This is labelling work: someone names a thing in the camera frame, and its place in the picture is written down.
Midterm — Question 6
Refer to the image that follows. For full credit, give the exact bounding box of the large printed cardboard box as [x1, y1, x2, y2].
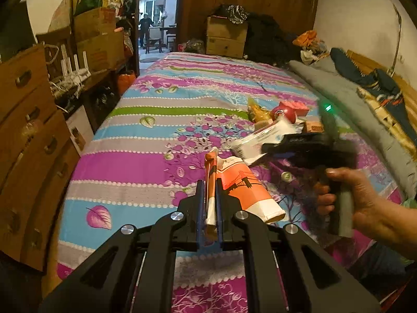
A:
[73, 7, 118, 42]
[76, 31, 126, 73]

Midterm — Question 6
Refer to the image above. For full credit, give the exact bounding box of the curved metal pole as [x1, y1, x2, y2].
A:
[389, 4, 403, 76]

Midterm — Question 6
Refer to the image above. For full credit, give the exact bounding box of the orange plastic bag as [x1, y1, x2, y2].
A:
[116, 70, 137, 96]

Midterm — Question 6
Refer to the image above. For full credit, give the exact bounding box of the small orange box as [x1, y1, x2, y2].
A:
[304, 121, 325, 134]

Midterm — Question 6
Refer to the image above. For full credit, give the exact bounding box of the white router with antennas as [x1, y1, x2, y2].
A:
[49, 44, 92, 98]

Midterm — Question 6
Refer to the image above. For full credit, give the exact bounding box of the grey quilt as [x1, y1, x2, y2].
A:
[288, 59, 417, 200]

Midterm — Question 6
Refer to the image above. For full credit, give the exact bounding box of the pink red box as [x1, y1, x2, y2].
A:
[284, 101, 309, 118]

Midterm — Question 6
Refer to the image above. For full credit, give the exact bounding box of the person's right forearm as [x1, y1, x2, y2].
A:
[375, 202, 417, 254]

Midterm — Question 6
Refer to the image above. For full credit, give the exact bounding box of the orange white carton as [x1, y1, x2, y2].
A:
[204, 147, 286, 236]

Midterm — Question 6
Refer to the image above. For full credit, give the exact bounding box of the orange cloth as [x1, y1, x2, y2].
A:
[292, 30, 318, 48]

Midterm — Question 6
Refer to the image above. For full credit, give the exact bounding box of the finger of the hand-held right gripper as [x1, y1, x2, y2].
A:
[261, 135, 296, 167]

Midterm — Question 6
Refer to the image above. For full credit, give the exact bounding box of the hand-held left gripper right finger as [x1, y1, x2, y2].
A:
[213, 186, 382, 313]

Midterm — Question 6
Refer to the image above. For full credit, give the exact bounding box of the yellow navy patterned blanket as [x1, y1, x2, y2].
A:
[330, 47, 417, 161]

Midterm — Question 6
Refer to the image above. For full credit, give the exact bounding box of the brown paper bag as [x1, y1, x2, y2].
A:
[35, 26, 75, 83]

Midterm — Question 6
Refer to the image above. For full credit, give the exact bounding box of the gold crinkled wrapper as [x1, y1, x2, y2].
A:
[247, 97, 273, 123]

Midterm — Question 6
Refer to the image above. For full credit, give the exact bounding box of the wooden stool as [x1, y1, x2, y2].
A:
[145, 38, 164, 55]

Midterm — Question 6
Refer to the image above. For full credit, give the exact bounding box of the person's right hand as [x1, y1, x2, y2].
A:
[315, 167, 392, 236]

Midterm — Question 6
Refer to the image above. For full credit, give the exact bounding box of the dark patterned bag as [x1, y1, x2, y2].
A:
[184, 38, 207, 55]

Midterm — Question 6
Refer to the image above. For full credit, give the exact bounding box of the white picture box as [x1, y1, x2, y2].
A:
[66, 104, 95, 156]

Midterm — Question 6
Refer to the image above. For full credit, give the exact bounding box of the floral striped bed sheet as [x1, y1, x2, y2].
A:
[57, 51, 404, 313]

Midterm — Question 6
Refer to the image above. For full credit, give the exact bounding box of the crumpled silver foil bag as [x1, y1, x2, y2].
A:
[216, 4, 250, 25]

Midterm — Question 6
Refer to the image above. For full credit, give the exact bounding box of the wooden chest of drawers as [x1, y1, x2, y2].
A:
[0, 43, 82, 272]

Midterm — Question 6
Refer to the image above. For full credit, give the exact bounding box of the white plastic wrapper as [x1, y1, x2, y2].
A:
[230, 117, 298, 166]

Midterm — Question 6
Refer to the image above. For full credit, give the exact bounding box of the black clothes pile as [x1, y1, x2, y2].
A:
[244, 12, 304, 70]

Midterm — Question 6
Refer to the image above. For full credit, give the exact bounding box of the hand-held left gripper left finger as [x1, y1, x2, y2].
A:
[38, 179, 209, 313]

